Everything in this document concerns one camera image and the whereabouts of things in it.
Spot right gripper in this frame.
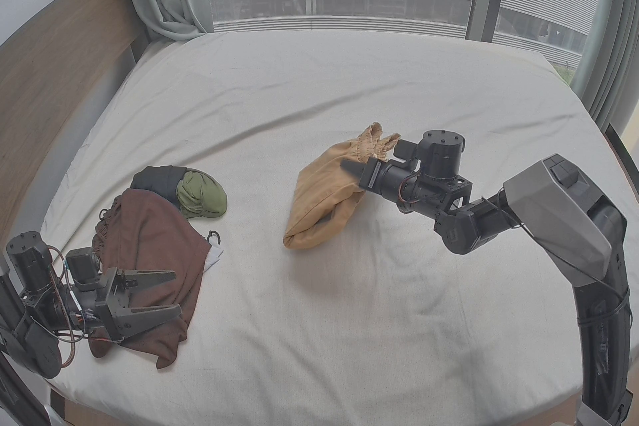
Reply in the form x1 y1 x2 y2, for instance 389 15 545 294
359 157 422 202

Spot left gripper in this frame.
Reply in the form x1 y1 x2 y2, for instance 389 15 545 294
70 267 182 345

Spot tan shorts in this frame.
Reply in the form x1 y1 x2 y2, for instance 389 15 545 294
283 122 402 251

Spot bed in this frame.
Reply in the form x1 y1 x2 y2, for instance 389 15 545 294
0 0 639 426

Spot brown garment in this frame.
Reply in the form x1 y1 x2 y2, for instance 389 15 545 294
90 188 210 370

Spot black garment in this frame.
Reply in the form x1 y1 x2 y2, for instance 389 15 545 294
131 166 188 205

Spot green garment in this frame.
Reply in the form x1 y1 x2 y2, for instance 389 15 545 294
176 169 228 219

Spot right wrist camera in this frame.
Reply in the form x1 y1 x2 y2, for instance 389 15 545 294
391 139 421 163

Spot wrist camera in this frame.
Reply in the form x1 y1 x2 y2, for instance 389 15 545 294
66 248 105 290
391 139 421 163

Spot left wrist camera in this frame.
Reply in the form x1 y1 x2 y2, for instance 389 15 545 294
66 248 105 290

